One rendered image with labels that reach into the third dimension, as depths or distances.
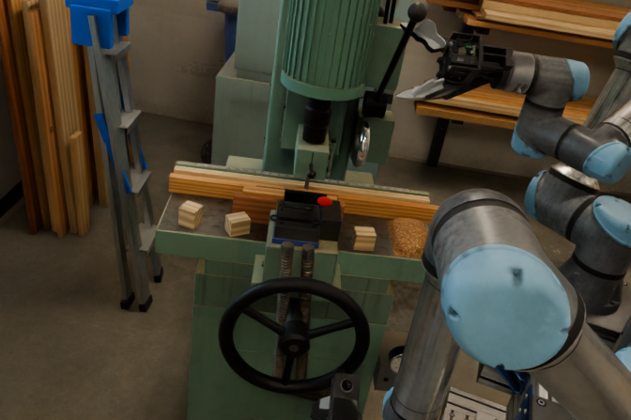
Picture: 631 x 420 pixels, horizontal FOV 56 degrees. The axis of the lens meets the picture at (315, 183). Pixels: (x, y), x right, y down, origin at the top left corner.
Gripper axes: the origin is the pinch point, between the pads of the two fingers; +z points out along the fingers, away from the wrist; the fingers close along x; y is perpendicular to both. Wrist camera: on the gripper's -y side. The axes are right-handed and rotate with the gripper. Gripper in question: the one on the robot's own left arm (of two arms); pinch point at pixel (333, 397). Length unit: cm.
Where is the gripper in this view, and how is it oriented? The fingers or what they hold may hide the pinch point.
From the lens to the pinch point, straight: 118.1
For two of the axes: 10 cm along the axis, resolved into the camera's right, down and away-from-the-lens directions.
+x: 9.8, 1.8, 0.3
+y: -1.8, 9.8, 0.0
